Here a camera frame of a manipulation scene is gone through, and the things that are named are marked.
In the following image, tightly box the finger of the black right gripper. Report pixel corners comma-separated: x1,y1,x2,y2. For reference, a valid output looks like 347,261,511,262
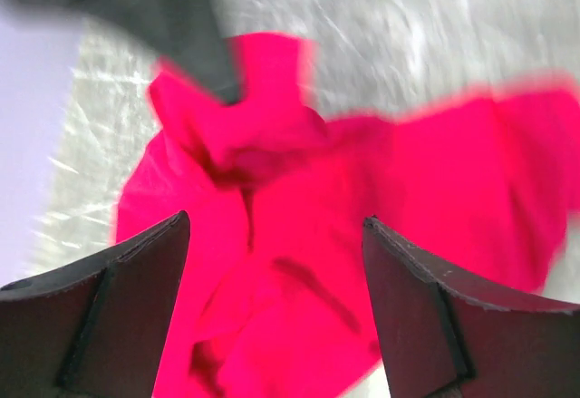
13,0,240,104

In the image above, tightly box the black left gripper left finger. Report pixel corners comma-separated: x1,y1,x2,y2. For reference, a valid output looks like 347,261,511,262
1,211,189,397

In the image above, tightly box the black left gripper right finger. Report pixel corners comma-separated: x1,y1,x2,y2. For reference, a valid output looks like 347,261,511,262
362,218,579,398

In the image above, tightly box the red t-shirt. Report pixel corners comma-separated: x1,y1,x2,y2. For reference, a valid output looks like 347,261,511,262
116,33,579,397

